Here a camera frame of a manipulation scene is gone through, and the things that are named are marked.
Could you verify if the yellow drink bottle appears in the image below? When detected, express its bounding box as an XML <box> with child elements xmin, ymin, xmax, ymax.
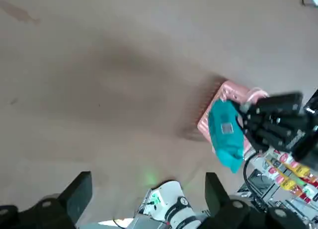
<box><xmin>264</xmin><ymin>158</ymin><xmax>311</xmax><ymax>179</ymax></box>
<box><xmin>277</xmin><ymin>175</ymin><xmax>308</xmax><ymax>193</ymax></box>

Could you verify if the clear acrylic bottle stand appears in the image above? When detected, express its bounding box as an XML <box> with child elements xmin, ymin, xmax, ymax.
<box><xmin>237</xmin><ymin>149</ymin><xmax>318</xmax><ymax>215</ymax></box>

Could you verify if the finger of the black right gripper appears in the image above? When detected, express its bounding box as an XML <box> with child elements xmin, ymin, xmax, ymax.
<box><xmin>232</xmin><ymin>91</ymin><xmax>304</xmax><ymax>117</ymax></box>
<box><xmin>239</xmin><ymin>113</ymin><xmax>308</xmax><ymax>154</ymax></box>

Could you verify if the green snack packet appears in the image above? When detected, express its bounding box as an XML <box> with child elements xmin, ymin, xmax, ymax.
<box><xmin>207</xmin><ymin>98</ymin><xmax>245</xmax><ymax>174</ymax></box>

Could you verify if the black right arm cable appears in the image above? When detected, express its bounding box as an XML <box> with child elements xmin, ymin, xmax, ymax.
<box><xmin>242</xmin><ymin>153</ymin><xmax>270</xmax><ymax>209</ymax></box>

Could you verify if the pink cap white bottle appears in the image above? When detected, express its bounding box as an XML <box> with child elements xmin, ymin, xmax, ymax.
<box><xmin>262</xmin><ymin>161</ymin><xmax>286</xmax><ymax>184</ymax></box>
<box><xmin>269</xmin><ymin>149</ymin><xmax>299</xmax><ymax>165</ymax></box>

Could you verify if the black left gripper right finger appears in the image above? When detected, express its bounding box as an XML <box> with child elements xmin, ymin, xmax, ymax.
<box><xmin>198</xmin><ymin>172</ymin><xmax>311</xmax><ymax>229</ymax></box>

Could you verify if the pink plastic basket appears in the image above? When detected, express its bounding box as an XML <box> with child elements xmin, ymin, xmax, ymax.
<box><xmin>197</xmin><ymin>80</ymin><xmax>270</xmax><ymax>155</ymax></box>

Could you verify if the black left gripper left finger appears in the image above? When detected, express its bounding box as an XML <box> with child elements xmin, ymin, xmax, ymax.
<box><xmin>0</xmin><ymin>171</ymin><xmax>93</xmax><ymax>229</ymax></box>

